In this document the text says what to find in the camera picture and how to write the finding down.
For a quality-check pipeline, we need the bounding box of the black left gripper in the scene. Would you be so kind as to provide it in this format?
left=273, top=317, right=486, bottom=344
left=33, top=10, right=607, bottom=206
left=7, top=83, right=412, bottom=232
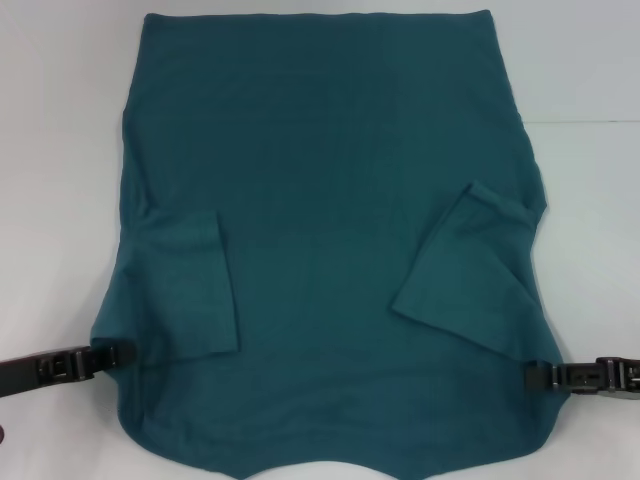
left=0, top=338, right=138, bottom=402

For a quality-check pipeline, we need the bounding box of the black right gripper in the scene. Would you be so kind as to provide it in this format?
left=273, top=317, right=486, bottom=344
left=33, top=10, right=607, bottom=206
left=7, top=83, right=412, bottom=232
left=524, top=355, right=640, bottom=400

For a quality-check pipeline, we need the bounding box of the blue teal shirt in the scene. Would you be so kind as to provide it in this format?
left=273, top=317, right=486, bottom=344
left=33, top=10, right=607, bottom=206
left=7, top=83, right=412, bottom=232
left=88, top=8, right=560, bottom=480

